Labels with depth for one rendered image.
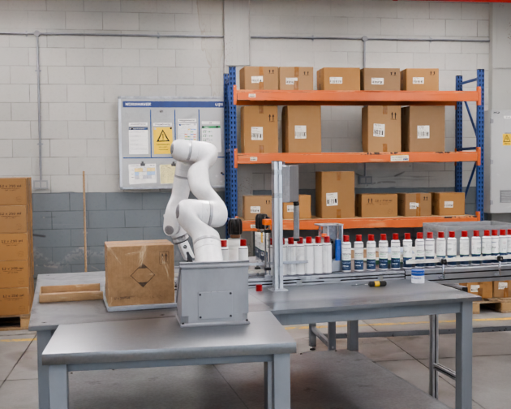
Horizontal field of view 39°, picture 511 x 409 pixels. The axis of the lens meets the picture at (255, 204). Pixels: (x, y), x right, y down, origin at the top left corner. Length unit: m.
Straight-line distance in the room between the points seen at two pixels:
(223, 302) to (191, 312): 0.14
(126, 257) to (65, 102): 5.12
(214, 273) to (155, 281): 0.48
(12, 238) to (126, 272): 3.65
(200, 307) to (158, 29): 5.73
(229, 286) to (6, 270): 4.19
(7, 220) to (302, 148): 3.03
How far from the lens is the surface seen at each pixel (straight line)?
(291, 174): 3.71
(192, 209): 3.15
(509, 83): 9.24
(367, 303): 3.40
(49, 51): 8.35
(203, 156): 3.43
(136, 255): 3.28
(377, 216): 7.85
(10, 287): 6.92
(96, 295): 3.60
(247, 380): 4.32
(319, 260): 3.93
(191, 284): 2.90
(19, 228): 6.84
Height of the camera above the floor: 1.47
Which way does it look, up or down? 3 degrees down
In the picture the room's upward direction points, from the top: 1 degrees counter-clockwise
